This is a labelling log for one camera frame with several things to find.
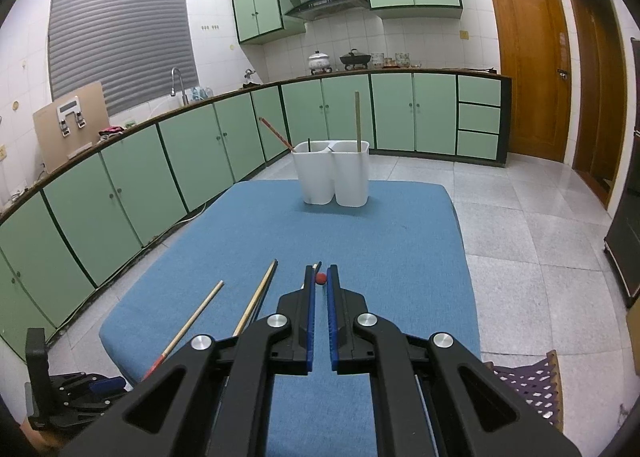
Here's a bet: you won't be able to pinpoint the black glass cabinet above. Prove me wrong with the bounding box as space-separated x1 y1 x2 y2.
603 37 640 309

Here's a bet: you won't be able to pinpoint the metal kitchen faucet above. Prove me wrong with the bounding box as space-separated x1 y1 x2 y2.
169 67 187 107

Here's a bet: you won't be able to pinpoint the dark brown chopstick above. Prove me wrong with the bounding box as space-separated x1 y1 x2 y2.
249 261 279 324

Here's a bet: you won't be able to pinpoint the blue tablecloth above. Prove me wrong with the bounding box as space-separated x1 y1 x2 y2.
98 180 482 457

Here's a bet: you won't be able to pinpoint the green lower kitchen cabinets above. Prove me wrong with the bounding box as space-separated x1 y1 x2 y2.
0 68 514 364

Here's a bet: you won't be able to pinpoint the white two-compartment utensil holder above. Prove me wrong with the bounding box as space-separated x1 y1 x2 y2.
291 139 371 208

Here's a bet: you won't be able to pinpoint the purple plastic stool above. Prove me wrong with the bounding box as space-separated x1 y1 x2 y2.
492 350 565 434

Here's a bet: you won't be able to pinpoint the white cooking pot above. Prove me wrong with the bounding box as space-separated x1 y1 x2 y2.
307 50 332 74

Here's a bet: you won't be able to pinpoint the person's left forearm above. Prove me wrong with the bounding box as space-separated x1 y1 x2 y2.
19 419 63 454

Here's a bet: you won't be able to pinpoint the grey window blind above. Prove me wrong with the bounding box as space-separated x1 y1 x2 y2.
48 0 200 117

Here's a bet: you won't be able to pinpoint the black wok with lid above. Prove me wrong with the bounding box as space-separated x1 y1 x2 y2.
339 49 373 70

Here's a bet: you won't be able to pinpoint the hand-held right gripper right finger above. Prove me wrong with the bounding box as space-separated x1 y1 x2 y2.
326 264 583 457

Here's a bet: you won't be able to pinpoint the tan water purifier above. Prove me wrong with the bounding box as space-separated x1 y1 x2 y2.
33 81 110 173

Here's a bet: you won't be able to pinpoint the brown wooden door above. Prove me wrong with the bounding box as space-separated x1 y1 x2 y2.
483 0 573 164

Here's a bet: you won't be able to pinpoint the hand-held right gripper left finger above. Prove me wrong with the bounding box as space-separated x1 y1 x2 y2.
55 264 319 457

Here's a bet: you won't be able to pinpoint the dark red patterned chopstick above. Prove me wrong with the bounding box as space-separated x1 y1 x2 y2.
258 117 297 154

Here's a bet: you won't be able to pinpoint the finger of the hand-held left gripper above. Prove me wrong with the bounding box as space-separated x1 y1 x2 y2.
50 370 127 426

